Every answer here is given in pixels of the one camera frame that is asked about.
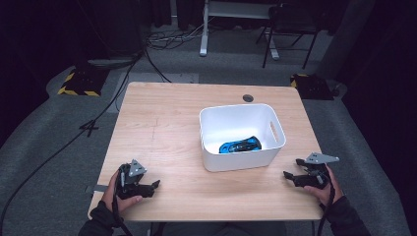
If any white plastic bin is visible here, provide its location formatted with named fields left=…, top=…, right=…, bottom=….
left=199, top=103, right=287, bottom=173

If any black yellow striped stand base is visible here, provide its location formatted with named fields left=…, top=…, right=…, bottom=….
left=289, top=73, right=336, bottom=101
left=57, top=64, right=110, bottom=97

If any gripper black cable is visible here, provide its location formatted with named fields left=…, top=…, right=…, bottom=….
left=111, top=193, right=134, bottom=236
left=316, top=175, right=336, bottom=236

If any long black floor cable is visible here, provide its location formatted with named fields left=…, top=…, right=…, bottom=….
left=0, top=53, right=143, bottom=230

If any grey tape strip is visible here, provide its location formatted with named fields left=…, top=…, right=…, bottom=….
left=85, top=184, right=110, bottom=194

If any black chair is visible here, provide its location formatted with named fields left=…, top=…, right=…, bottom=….
left=255, top=2, right=321, bottom=70

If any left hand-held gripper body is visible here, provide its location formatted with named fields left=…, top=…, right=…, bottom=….
left=115, top=158, right=148, bottom=201

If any person's left hand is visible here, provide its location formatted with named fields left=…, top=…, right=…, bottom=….
left=100, top=169, right=144, bottom=214

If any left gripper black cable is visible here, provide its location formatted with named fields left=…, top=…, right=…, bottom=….
left=111, top=193, right=134, bottom=236

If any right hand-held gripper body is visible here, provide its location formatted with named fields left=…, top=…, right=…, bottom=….
left=294, top=151, right=340, bottom=190

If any white desk frame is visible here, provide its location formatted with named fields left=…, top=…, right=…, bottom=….
left=199, top=0, right=280, bottom=61

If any person's right hand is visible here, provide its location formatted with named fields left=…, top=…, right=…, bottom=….
left=303, top=164, right=344, bottom=207

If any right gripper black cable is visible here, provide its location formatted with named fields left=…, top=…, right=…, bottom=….
left=316, top=175, right=336, bottom=236

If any bundle of floor cables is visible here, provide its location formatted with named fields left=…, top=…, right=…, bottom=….
left=145, top=18, right=214, bottom=51

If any blue and black toy car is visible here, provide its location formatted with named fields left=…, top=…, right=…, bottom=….
left=218, top=135, right=263, bottom=154

